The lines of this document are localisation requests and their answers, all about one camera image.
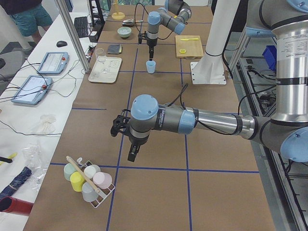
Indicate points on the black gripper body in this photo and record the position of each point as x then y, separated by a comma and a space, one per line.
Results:
151, 42
136, 141

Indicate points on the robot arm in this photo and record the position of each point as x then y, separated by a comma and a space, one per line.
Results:
173, 16
285, 132

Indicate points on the light blue paper cup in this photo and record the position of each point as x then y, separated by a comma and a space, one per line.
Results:
150, 66

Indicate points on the pink plastic cup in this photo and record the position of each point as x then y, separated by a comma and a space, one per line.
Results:
102, 180

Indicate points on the white plastic cup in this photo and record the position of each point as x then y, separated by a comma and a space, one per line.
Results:
91, 170

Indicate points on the grey plastic cup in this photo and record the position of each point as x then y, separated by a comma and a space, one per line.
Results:
88, 193

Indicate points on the yellow plastic cup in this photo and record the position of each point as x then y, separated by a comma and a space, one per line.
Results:
77, 181

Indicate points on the green plastic cup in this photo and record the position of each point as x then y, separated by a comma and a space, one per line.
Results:
69, 169

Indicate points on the green bowl of ice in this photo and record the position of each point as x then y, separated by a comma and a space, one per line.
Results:
124, 32

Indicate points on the steel ice scoop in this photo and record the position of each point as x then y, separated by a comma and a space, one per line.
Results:
131, 22

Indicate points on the yellow plastic knife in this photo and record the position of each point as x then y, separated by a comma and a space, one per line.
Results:
189, 39

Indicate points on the bamboo cutting board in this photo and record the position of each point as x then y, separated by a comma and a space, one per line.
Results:
193, 49

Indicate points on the grey folded cloth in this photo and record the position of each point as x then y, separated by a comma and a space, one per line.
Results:
114, 49

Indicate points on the yellow stand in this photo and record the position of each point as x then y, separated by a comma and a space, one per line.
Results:
117, 15

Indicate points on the white bear tray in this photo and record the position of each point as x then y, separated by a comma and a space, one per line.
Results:
107, 72

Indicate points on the clear glass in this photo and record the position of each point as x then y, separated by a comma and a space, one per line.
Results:
100, 55

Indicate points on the black keyboard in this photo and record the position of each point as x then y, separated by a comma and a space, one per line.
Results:
82, 26

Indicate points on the white cloth bag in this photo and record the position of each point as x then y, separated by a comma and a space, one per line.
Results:
45, 125

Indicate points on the black computer mouse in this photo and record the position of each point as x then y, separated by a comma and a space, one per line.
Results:
61, 44

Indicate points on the teach pendant tablet far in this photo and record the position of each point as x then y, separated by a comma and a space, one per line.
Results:
53, 63

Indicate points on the teach pendant tablet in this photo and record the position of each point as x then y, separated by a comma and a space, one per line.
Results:
53, 63
32, 90

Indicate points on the clear plastic bag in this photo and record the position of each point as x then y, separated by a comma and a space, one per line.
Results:
37, 162

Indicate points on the teach pendant tablet near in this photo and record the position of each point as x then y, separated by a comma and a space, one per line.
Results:
32, 90

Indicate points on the blue storage bin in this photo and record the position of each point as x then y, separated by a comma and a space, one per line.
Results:
270, 55

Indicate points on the person in teal shorts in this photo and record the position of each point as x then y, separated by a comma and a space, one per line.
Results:
28, 15

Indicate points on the red cylinder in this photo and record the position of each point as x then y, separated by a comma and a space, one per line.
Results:
15, 206

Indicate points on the wooden rack handle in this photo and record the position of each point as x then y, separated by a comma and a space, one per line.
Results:
70, 160

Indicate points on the white wire cup rack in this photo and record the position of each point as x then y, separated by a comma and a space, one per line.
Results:
104, 193

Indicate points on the aluminium frame post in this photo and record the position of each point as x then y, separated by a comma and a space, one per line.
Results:
65, 15

